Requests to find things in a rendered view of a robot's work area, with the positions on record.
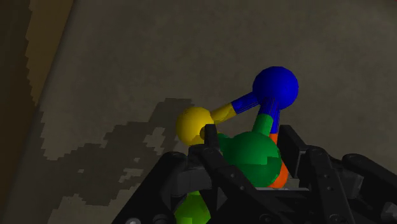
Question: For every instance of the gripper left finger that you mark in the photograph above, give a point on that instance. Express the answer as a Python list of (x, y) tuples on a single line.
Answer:
[(217, 173)]

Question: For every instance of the multicolour ball and stick model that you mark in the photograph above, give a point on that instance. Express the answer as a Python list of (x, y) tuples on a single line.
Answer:
[(257, 155)]

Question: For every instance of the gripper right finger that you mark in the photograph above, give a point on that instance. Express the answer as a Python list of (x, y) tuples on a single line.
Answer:
[(322, 180)]

